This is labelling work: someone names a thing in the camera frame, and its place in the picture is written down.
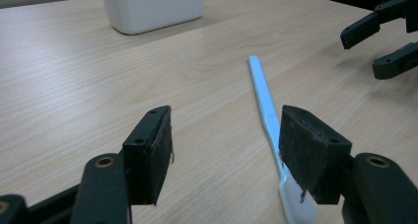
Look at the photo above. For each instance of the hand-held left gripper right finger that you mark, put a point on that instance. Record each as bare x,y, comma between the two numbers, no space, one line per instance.
312,158

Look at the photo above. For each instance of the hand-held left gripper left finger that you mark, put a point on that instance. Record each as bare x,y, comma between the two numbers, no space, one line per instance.
149,158

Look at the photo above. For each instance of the light blue toothbrush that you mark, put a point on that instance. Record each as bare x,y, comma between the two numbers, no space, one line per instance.
263,89

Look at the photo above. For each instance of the white toothbrush holder cup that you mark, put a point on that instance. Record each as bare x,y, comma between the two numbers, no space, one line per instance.
153,7

